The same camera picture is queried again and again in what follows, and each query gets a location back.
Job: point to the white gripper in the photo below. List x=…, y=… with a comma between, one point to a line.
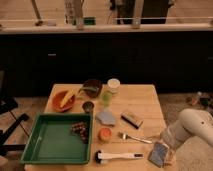
x=170, y=141

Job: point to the blue sponge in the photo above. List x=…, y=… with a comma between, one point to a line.
x=158, y=154

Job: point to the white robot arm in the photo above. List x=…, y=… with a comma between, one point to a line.
x=190, y=122

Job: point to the white paper cup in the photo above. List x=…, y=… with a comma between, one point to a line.
x=113, y=85

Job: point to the small dark metal cup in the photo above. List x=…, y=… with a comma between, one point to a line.
x=88, y=106

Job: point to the silver fork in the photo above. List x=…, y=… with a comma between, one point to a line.
x=126, y=136

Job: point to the orange round fruit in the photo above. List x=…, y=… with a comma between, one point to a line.
x=105, y=134

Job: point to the light blue cloth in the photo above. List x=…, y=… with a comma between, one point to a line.
x=106, y=118

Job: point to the dark grape bunch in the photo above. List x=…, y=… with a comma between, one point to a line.
x=80, y=128

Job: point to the dark brown bowl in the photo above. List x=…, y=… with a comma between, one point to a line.
x=93, y=83

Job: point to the green spoon in bowl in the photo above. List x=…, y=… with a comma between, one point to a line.
x=92, y=89

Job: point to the yellow banana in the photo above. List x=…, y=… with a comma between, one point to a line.
x=66, y=98

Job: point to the orange bowl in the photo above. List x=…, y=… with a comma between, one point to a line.
x=57, y=99

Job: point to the green plastic tray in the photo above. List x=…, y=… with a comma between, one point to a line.
x=53, y=142

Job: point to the white handled dish brush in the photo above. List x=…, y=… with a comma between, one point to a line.
x=101, y=157

